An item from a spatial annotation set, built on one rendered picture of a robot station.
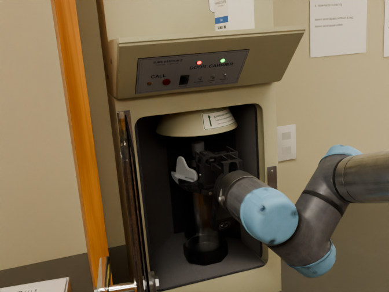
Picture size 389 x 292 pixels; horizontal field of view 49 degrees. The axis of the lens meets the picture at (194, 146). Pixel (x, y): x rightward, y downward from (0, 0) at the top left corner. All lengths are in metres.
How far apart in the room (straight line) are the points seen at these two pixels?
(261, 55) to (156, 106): 0.21
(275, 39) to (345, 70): 0.77
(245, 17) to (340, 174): 0.30
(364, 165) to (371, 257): 0.57
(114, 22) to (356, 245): 0.85
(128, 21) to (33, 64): 0.47
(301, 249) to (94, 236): 0.33
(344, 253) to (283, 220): 0.58
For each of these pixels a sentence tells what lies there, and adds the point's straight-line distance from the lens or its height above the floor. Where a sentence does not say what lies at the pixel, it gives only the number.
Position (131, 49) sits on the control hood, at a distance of 0.67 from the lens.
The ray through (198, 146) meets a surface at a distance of 0.92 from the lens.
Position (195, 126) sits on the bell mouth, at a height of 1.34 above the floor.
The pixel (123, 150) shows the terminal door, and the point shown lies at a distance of 0.47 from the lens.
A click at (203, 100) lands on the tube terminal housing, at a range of 0.82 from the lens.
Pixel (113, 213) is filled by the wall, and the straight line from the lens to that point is 1.29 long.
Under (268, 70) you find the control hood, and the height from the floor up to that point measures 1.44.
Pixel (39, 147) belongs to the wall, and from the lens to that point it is 1.23.
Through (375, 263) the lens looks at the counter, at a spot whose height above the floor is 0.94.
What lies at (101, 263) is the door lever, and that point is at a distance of 0.63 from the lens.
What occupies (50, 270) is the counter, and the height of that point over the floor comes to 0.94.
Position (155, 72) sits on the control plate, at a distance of 0.72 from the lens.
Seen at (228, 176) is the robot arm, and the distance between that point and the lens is 0.73.
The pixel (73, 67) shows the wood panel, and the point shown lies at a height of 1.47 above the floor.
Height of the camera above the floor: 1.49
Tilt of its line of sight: 13 degrees down
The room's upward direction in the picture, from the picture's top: 4 degrees counter-clockwise
